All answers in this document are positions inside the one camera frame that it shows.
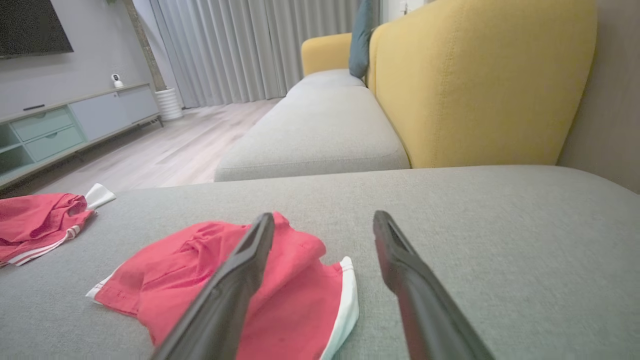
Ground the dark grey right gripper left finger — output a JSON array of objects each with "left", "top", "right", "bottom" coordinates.
[{"left": 151, "top": 212, "right": 275, "bottom": 360}]

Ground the yellow sofa backrest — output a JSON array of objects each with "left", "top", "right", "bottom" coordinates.
[{"left": 367, "top": 0, "right": 598, "bottom": 169}]

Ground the teal throw pillow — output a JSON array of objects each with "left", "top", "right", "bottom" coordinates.
[{"left": 348, "top": 0, "right": 381, "bottom": 80}]

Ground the grey pleated curtain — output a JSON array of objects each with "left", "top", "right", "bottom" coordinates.
[{"left": 132, "top": 0, "right": 361, "bottom": 109}]

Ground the red garment white striped trim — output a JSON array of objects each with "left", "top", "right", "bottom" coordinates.
[{"left": 0, "top": 183, "right": 117, "bottom": 267}]

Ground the black wall television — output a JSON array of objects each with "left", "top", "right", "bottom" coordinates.
[{"left": 0, "top": 0, "right": 74, "bottom": 59}]

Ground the brown plant trunk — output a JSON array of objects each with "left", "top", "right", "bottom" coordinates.
[{"left": 122, "top": 0, "right": 167, "bottom": 92}]

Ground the white ribbed plant pot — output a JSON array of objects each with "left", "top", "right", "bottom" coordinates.
[{"left": 155, "top": 88, "right": 184, "bottom": 121}]

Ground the pale green tv cabinet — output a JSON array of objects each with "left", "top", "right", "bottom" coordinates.
[{"left": 0, "top": 82, "right": 164, "bottom": 191}]

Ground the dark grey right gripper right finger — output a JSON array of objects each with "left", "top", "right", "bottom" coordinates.
[{"left": 373, "top": 210, "right": 496, "bottom": 360}]

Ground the yellow sofa armrest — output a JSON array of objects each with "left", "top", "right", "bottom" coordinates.
[{"left": 301, "top": 33, "right": 353, "bottom": 77}]

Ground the red shorts white waistband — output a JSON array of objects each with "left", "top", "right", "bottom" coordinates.
[{"left": 86, "top": 212, "right": 360, "bottom": 360}]

